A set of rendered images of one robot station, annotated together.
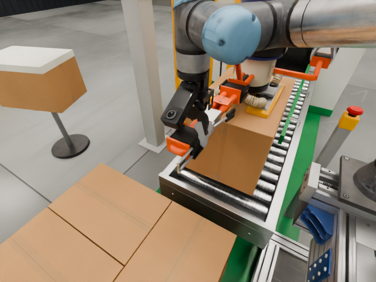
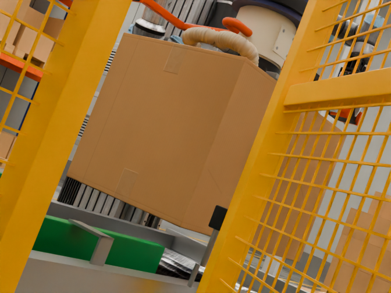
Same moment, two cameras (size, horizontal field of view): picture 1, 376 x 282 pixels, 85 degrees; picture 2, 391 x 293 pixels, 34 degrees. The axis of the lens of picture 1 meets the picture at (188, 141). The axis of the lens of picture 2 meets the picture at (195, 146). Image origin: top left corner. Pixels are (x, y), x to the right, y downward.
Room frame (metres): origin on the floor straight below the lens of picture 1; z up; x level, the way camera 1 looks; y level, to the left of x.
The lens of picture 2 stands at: (2.69, -0.10, 0.77)
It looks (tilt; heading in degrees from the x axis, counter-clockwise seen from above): 4 degrees up; 189
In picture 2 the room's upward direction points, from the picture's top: 21 degrees clockwise
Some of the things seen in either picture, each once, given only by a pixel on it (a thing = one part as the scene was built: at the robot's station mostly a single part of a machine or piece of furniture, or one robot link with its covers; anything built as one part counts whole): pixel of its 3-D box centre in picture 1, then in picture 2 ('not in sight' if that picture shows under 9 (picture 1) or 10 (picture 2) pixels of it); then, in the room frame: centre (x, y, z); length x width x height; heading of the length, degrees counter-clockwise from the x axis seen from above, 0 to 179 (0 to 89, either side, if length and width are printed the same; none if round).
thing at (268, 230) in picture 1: (210, 201); (244, 272); (0.64, -0.13, 0.58); 0.70 x 0.03 x 0.06; 59
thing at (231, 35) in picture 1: (230, 31); (352, 34); (0.37, -0.07, 1.51); 0.11 x 0.11 x 0.08; 25
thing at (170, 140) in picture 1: (185, 140); (346, 113); (0.44, 0.01, 1.21); 0.08 x 0.07 x 0.05; 149
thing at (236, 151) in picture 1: (240, 123); (216, 153); (0.96, -0.31, 0.88); 0.60 x 0.40 x 0.40; 151
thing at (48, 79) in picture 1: (36, 78); not in sight; (1.72, 1.34, 0.82); 0.60 x 0.40 x 0.40; 80
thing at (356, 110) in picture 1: (353, 111); not in sight; (0.88, -0.85, 1.02); 0.07 x 0.07 x 0.04
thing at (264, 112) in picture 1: (267, 94); not in sight; (0.90, -0.39, 1.11); 0.34 x 0.10 x 0.05; 149
